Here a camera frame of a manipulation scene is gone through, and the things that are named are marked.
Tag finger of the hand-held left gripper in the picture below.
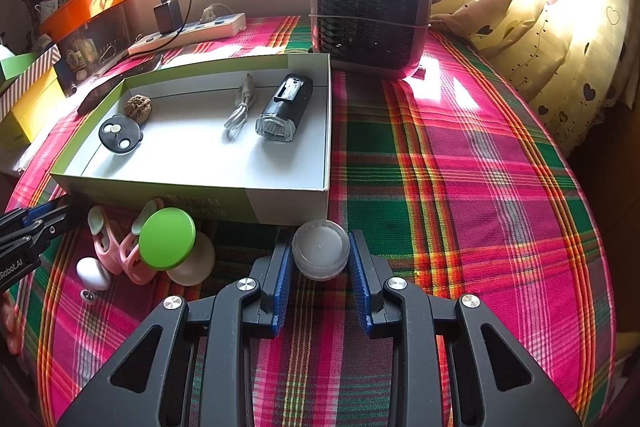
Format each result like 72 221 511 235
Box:
0 198 78 233
20 209 76 254

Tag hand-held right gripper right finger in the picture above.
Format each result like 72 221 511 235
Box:
349 229 583 427

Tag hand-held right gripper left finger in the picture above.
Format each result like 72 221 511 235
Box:
57 229 296 427

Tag clear small round jar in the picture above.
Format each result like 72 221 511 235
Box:
291 218 351 281

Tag white mushroom knob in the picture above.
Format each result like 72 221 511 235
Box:
76 257 113 304

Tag pink ear hook clip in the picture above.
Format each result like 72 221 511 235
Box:
87 207 125 275
120 201 168 285

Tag black oval gadget white buttons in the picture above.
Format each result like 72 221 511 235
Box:
98 114 144 154

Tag green top white stopper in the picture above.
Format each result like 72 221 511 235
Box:
138 208 217 287

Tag brown walnut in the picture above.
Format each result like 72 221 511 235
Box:
124 94 156 124

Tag green white cardboard box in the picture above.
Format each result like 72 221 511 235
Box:
50 53 333 224

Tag black flashlight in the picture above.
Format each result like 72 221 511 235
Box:
255 73 314 144

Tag white short cable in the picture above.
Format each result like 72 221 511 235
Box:
223 73 259 142

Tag person's left hand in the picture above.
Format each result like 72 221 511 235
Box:
0 299 23 355

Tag yellow box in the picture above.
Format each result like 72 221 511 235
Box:
0 69 61 142

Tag plaid tablecloth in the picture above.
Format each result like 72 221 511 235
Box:
5 12 618 427

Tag black smartphone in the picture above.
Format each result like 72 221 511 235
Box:
77 53 166 115

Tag striped box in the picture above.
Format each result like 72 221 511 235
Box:
0 44 60 118

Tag green card box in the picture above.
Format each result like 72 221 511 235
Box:
0 52 38 80

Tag dark display case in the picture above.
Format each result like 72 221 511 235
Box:
52 4 133 95

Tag orange tray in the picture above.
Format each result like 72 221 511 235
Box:
40 0 128 38

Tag beige power strip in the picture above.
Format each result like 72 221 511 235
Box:
128 13 247 56

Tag small beige plug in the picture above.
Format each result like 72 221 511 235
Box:
201 3 236 22

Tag small grey desk heater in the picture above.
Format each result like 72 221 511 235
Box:
309 0 433 80

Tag cream heart print curtain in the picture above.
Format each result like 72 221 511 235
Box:
432 0 640 158

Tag black charger with cable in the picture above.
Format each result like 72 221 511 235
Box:
153 0 194 36

